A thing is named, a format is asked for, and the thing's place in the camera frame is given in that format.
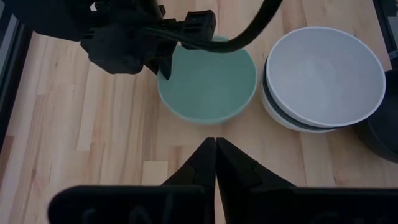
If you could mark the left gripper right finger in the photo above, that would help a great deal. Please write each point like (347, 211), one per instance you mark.
(236, 171)

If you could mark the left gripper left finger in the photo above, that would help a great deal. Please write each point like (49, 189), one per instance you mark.
(202, 168)

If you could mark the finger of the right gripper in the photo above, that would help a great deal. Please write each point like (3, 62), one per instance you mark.
(168, 65)
(152, 66)

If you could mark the mint green bowl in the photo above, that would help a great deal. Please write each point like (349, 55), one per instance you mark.
(208, 87)

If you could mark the white bowl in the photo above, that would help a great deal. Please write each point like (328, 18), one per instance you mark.
(275, 120)

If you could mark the dark gray bowl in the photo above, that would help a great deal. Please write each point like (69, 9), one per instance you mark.
(280, 114)

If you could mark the light gray bowl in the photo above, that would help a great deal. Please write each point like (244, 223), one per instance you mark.
(323, 74)

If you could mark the large black bowl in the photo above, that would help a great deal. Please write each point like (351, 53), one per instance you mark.
(382, 124)

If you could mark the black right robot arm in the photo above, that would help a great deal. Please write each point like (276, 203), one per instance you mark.
(46, 15)

